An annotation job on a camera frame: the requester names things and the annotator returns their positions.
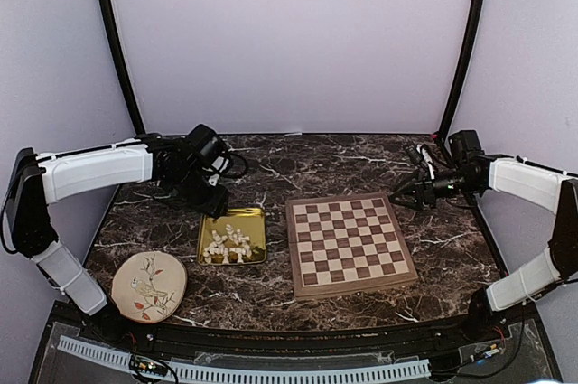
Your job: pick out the right black frame post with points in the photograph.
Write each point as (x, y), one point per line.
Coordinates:
(462, 66)

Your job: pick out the round bird painted plate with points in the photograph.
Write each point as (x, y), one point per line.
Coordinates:
(149, 287)

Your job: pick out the grey slotted cable duct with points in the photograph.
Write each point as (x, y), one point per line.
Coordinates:
(235, 369)

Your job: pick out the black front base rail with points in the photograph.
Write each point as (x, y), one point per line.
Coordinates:
(428, 339)

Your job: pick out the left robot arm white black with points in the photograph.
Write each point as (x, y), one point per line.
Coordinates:
(188, 167)

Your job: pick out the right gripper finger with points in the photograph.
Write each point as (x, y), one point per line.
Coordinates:
(412, 204)
(406, 189)

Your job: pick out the wooden chess board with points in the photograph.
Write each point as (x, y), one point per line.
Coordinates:
(341, 245)

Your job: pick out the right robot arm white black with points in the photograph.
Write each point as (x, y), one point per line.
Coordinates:
(555, 191)

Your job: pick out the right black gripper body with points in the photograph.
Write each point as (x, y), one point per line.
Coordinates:
(430, 196)

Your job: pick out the left black frame post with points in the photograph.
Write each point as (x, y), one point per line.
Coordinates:
(119, 62)

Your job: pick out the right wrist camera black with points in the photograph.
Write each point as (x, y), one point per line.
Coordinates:
(464, 146)

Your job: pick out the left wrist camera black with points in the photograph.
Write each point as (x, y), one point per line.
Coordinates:
(206, 144)

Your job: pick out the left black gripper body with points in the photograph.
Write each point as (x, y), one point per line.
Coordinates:
(190, 190)

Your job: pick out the black frame post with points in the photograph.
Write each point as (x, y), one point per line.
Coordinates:
(462, 66)
(119, 62)

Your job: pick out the gold metal tray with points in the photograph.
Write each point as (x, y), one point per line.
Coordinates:
(237, 238)

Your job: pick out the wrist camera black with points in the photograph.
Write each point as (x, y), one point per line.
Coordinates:
(464, 146)
(206, 144)

